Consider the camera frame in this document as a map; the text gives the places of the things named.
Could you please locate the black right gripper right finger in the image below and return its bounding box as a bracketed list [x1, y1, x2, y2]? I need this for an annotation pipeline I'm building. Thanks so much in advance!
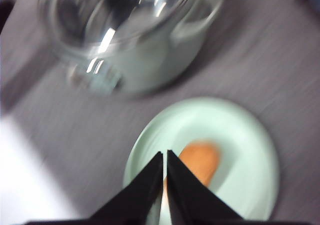
[167, 149, 267, 225]

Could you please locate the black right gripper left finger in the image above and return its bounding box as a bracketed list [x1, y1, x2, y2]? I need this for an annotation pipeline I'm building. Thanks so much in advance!
[61, 151, 164, 225]

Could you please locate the brown potato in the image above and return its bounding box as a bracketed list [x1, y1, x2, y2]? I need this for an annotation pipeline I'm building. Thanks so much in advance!
[163, 140, 221, 198]

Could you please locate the green plate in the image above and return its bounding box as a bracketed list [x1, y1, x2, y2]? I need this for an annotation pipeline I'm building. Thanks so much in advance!
[123, 97, 280, 221]

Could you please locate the glass lid with green knob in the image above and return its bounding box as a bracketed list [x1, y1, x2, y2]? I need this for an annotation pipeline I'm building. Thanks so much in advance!
[38, 0, 224, 60]

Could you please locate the green electric steamer pot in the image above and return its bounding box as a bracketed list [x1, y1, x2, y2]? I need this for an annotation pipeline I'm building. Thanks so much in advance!
[37, 0, 224, 96]

